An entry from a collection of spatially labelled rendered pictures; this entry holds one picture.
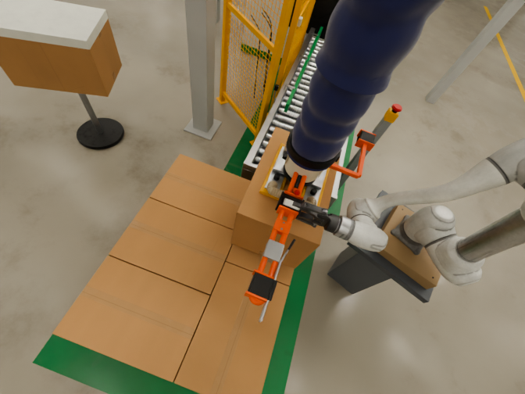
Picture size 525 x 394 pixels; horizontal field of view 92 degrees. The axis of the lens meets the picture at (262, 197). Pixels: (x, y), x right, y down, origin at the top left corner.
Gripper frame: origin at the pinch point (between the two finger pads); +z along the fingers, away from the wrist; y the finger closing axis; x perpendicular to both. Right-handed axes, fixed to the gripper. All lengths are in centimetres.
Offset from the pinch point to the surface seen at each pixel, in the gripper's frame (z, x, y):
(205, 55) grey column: 95, 122, 30
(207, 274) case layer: 25, -23, 59
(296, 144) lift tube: 7.1, 17.3, -17.0
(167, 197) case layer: 69, 12, 59
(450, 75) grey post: -161, 336, 67
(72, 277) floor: 116, -45, 114
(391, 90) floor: -106, 332, 111
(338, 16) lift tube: 10, 19, -61
